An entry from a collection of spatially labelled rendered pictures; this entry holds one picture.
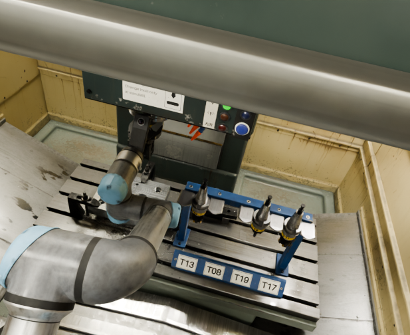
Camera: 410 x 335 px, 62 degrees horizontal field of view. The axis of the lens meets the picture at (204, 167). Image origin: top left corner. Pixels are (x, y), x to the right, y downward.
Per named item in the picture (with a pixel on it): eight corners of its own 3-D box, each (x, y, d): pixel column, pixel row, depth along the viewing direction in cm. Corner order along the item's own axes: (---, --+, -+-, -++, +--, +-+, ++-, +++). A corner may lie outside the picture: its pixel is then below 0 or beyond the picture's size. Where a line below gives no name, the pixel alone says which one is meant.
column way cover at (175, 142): (217, 172, 179) (237, 86, 144) (131, 149, 182) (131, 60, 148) (219, 166, 183) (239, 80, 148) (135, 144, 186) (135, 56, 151)
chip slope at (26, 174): (30, 326, 138) (15, 295, 120) (-118, 280, 142) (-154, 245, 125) (118, 179, 203) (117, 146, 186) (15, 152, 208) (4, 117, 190)
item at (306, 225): (315, 241, 115) (315, 240, 115) (300, 237, 116) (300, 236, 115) (314, 226, 120) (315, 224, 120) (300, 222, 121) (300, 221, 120)
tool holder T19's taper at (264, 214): (268, 213, 119) (274, 201, 115) (268, 223, 116) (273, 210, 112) (256, 210, 120) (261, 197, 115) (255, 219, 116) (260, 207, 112)
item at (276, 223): (283, 233, 116) (284, 232, 115) (268, 229, 116) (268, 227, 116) (284, 218, 121) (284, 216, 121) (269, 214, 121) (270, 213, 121)
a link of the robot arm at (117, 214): (139, 230, 102) (139, 208, 94) (102, 223, 102) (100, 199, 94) (146, 210, 107) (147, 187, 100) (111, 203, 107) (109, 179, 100)
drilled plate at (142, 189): (153, 230, 141) (154, 223, 138) (88, 213, 143) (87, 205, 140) (169, 193, 158) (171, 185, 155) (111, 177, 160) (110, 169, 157)
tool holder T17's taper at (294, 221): (298, 221, 119) (305, 208, 114) (300, 230, 116) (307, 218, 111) (286, 218, 119) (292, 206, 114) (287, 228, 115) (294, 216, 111)
